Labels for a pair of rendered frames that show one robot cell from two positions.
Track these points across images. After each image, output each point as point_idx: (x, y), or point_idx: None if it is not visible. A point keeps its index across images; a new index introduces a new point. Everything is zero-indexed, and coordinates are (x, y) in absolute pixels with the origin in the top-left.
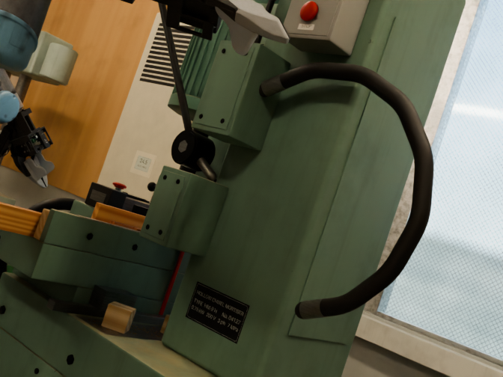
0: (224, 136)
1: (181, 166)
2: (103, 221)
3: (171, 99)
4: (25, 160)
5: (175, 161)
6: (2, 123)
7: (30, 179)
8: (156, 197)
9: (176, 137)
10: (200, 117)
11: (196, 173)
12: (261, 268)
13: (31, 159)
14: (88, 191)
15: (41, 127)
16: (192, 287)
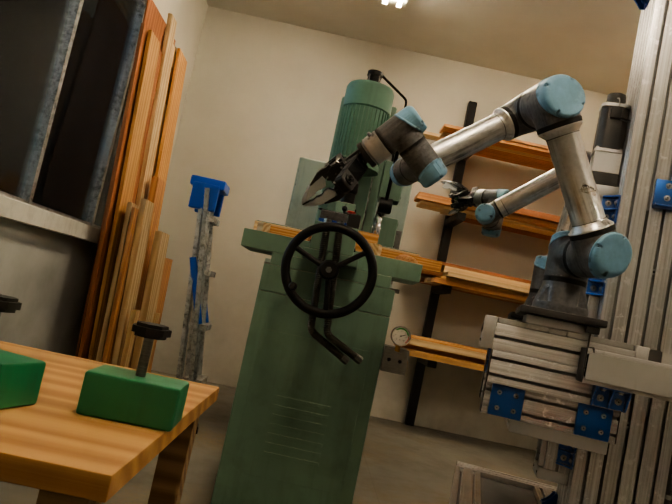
0: (394, 204)
1: (354, 198)
2: (390, 247)
3: (376, 168)
4: (334, 189)
5: (389, 213)
6: (373, 167)
7: (321, 204)
8: (395, 233)
9: (392, 202)
10: (400, 198)
11: (365, 207)
12: None
13: (333, 187)
14: (359, 222)
15: (342, 155)
16: None
